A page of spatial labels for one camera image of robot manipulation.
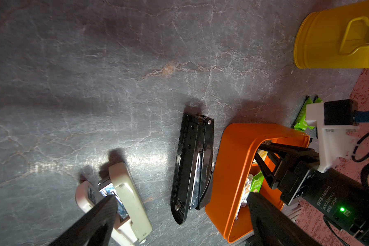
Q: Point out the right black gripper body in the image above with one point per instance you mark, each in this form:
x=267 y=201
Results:
x=293 y=166

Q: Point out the black stapler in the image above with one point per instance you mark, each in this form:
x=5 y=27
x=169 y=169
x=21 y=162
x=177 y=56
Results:
x=194 y=166

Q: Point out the orange plastic storage box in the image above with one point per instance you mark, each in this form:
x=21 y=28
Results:
x=234 y=163

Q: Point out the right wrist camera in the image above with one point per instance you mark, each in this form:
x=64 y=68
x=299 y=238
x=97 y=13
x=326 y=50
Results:
x=334 y=121

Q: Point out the beige small stapler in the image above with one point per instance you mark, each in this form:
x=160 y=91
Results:
x=131 y=223

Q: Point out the green cookie packet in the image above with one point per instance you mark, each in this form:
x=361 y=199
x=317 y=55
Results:
x=300 y=123
x=257 y=182

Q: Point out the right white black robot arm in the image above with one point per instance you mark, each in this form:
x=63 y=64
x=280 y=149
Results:
x=343 y=201

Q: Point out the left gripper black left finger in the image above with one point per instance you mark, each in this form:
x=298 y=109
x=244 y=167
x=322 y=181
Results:
x=94 y=228

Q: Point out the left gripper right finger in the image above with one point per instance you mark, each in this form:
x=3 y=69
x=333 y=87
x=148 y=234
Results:
x=272 y=228

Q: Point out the yellow pen holder bucket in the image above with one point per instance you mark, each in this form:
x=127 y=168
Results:
x=334 y=38

